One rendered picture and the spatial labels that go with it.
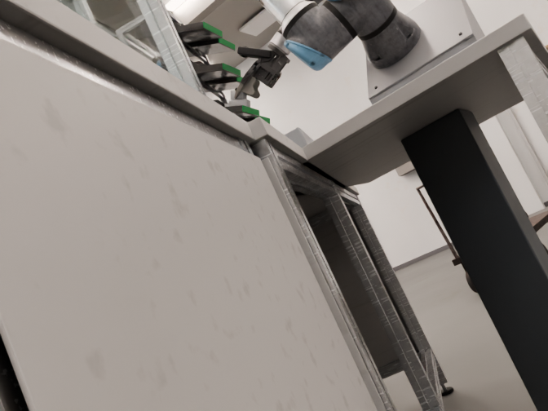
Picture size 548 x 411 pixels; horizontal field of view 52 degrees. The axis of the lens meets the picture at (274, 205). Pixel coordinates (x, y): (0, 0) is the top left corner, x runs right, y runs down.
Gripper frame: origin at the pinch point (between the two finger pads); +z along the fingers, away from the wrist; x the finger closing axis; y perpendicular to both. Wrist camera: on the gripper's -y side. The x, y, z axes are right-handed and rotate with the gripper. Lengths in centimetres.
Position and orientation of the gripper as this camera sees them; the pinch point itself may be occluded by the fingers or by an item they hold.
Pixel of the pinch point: (237, 95)
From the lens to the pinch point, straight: 194.0
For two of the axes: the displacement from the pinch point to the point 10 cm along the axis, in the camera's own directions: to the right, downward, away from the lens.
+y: 7.7, 6.2, -1.6
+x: 2.3, -0.3, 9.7
